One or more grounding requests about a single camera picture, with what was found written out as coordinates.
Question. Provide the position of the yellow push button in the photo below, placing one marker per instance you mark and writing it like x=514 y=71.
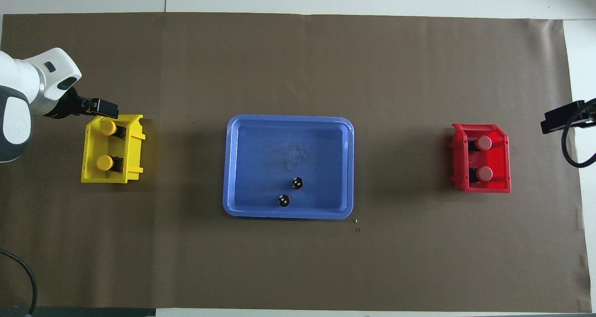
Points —
x=108 y=127
x=104 y=163

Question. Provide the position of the yellow plastic bin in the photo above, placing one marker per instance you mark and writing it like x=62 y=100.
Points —
x=93 y=145

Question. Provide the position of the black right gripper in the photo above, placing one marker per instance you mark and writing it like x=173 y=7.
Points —
x=590 y=111

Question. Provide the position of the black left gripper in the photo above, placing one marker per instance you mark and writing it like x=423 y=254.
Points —
x=70 y=105

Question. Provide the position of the brown paper mat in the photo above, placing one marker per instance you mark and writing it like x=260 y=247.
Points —
x=298 y=51

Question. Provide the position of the black cylindrical capacitor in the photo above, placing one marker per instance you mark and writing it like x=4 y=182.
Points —
x=284 y=200
x=297 y=183

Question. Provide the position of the red plastic bin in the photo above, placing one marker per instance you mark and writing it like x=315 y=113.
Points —
x=493 y=161

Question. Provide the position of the red push button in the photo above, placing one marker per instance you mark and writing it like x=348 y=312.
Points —
x=485 y=173
x=484 y=143

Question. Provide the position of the blue plastic tray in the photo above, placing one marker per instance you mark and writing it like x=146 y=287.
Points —
x=260 y=158

